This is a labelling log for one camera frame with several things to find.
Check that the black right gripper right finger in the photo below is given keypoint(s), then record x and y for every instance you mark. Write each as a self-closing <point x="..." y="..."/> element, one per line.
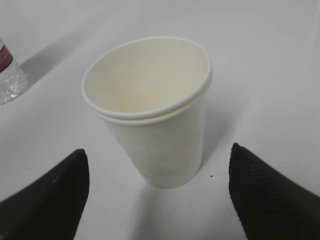
<point x="269" y="205"/>

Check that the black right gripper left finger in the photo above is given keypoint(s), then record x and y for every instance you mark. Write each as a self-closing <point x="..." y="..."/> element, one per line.
<point x="51" y="207"/>

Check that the clear red-label water bottle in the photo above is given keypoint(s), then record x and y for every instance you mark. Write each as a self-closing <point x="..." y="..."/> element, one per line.
<point x="13" y="82"/>

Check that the white paper cup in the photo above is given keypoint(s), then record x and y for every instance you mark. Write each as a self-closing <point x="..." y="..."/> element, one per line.
<point x="151" y="94"/>

